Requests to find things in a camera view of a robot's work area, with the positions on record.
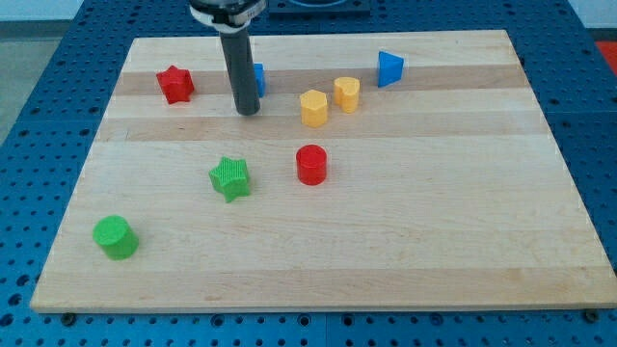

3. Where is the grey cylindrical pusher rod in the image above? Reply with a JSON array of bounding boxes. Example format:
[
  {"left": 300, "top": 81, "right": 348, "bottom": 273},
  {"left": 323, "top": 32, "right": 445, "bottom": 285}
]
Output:
[{"left": 220, "top": 29, "right": 260, "bottom": 116}]

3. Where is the blue triangle block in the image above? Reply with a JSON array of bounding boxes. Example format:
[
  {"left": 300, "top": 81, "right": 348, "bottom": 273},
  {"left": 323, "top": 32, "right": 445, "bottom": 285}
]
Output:
[{"left": 377, "top": 51, "right": 404, "bottom": 88}]

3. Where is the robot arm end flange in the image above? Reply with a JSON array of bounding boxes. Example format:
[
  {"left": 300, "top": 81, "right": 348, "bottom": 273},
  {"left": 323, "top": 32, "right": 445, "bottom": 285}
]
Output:
[{"left": 188, "top": 0, "right": 267, "bottom": 34}]

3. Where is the dark blue base plate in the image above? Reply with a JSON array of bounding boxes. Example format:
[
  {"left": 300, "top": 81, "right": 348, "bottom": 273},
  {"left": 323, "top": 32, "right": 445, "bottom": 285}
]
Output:
[{"left": 267, "top": 0, "right": 371, "bottom": 15}]

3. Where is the red star block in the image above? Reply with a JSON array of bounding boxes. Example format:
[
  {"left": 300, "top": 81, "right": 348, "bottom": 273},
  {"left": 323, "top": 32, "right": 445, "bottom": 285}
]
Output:
[{"left": 156, "top": 66, "right": 195, "bottom": 104}]

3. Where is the green star block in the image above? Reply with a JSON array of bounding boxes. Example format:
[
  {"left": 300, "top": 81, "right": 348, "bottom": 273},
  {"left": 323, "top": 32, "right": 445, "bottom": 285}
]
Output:
[{"left": 208, "top": 156, "right": 251, "bottom": 202}]

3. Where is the red cylinder block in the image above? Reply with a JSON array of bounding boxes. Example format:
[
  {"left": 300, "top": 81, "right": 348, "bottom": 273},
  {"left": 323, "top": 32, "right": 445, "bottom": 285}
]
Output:
[{"left": 296, "top": 144, "right": 328, "bottom": 185}]

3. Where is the wooden board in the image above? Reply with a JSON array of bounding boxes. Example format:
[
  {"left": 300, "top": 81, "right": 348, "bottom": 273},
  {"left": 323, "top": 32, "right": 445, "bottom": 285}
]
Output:
[{"left": 31, "top": 30, "right": 616, "bottom": 313}]

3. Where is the green cylinder block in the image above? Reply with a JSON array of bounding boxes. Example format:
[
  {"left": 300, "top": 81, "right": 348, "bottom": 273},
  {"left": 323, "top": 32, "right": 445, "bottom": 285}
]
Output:
[{"left": 93, "top": 215, "right": 139, "bottom": 260}]

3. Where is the blue cube block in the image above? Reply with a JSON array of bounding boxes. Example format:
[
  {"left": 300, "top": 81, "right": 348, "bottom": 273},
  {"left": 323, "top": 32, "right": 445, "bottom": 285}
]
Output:
[{"left": 254, "top": 63, "right": 266, "bottom": 97}]

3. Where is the yellow hexagon block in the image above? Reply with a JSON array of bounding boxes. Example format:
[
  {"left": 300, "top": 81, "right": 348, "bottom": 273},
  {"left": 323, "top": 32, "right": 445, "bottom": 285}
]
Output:
[{"left": 300, "top": 90, "right": 328, "bottom": 128}]

